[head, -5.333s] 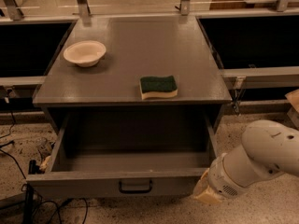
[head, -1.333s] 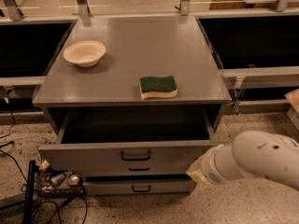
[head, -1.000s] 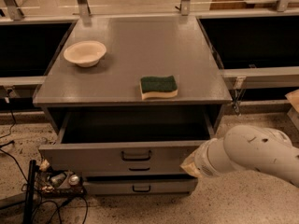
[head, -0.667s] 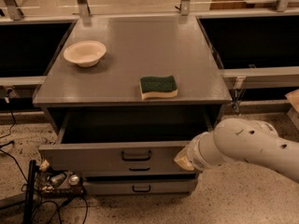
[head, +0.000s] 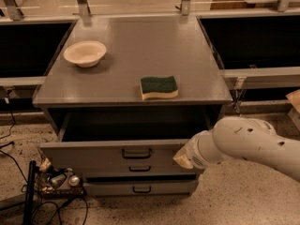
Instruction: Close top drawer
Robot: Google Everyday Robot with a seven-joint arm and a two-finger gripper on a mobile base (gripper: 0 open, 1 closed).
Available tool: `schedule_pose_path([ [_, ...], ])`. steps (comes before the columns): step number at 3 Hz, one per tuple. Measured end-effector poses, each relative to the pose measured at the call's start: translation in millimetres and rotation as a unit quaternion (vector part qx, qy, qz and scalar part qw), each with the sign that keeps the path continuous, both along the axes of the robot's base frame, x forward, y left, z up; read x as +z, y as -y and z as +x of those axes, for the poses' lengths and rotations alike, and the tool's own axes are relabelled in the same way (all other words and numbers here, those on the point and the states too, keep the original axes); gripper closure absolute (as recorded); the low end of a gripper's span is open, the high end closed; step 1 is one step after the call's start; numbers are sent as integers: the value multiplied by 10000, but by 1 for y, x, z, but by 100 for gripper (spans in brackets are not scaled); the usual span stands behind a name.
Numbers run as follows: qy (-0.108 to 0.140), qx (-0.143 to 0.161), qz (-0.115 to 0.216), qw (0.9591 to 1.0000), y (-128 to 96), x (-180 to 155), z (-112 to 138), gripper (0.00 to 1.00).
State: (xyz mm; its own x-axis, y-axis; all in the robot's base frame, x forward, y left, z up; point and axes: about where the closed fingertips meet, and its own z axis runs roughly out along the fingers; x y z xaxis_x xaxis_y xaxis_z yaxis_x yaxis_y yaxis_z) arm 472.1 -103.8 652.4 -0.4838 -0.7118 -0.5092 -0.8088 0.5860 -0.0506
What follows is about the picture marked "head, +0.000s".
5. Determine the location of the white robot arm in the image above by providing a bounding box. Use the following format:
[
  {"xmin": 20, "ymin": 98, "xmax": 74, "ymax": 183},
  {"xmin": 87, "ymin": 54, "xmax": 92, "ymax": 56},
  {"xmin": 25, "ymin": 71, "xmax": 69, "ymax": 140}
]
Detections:
[{"xmin": 173, "ymin": 116, "xmax": 300, "ymax": 181}]

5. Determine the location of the grey middle drawer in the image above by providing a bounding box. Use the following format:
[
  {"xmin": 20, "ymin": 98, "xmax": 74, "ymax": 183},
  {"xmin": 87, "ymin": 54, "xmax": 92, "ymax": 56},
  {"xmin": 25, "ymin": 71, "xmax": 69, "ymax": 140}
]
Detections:
[{"xmin": 82, "ymin": 164, "xmax": 203, "ymax": 178}]

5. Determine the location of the black floor stand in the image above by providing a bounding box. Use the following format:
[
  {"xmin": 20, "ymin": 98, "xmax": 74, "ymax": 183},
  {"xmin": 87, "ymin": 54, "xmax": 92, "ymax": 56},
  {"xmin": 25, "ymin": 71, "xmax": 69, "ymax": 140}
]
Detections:
[{"xmin": 22, "ymin": 160, "xmax": 37, "ymax": 225}]

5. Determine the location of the grey drawer cabinet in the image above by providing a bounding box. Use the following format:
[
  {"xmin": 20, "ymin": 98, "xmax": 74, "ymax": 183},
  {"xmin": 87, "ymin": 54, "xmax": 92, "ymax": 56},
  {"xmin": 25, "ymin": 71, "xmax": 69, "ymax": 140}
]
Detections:
[{"xmin": 32, "ymin": 15, "xmax": 233, "ymax": 143}]

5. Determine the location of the white bowl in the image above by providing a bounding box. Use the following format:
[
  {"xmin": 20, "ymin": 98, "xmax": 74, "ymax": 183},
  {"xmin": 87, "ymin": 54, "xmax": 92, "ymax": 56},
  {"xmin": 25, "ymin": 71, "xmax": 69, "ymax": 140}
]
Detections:
[{"xmin": 64, "ymin": 40, "xmax": 107, "ymax": 68}]

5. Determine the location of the grey bottom drawer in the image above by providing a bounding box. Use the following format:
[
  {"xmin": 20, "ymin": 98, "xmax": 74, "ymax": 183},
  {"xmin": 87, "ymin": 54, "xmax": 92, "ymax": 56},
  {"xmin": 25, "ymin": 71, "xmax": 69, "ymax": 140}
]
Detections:
[{"xmin": 83, "ymin": 180, "xmax": 198, "ymax": 196}]

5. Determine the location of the metal railing frame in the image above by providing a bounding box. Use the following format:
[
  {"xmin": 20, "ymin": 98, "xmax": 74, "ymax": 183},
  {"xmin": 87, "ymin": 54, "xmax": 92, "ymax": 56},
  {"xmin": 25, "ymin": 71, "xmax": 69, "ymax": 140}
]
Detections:
[{"xmin": 1, "ymin": 0, "xmax": 299, "ymax": 92}]

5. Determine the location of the grey top drawer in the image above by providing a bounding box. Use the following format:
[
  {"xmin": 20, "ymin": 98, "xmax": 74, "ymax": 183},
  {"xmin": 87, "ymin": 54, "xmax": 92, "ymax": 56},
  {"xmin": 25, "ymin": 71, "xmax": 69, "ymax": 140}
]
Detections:
[{"xmin": 40, "ymin": 106, "xmax": 214, "ymax": 173}]

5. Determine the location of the black floor cable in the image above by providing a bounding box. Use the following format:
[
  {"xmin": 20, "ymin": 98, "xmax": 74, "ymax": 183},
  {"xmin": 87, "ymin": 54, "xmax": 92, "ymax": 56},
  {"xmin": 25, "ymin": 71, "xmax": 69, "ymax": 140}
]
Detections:
[{"xmin": 0, "ymin": 110, "xmax": 90, "ymax": 225}]

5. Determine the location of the grey drawer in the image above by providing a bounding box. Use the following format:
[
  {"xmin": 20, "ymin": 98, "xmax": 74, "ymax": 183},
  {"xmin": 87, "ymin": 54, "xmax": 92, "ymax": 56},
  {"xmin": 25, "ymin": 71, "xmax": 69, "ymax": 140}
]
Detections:
[
  {"xmin": 83, "ymin": 180, "xmax": 198, "ymax": 196},
  {"xmin": 82, "ymin": 164, "xmax": 203, "ymax": 178},
  {"xmin": 40, "ymin": 106, "xmax": 214, "ymax": 173}
]

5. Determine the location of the wire basket with items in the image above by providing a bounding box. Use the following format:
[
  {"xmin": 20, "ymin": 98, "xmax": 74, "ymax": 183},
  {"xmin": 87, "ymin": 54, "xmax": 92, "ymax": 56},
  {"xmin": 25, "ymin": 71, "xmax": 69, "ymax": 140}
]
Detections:
[{"xmin": 36, "ymin": 158, "xmax": 86, "ymax": 199}]

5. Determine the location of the green yellow sponge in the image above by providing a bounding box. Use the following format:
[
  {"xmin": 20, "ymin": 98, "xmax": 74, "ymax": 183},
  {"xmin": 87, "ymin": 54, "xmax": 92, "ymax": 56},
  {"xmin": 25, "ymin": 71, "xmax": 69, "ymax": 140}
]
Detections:
[{"xmin": 140, "ymin": 76, "xmax": 178, "ymax": 100}]

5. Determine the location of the black top drawer handle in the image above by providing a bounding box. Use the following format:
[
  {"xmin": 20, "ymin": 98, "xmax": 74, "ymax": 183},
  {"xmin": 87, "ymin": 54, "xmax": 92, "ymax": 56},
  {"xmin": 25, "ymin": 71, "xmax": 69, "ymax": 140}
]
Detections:
[{"xmin": 122, "ymin": 149, "xmax": 152, "ymax": 159}]

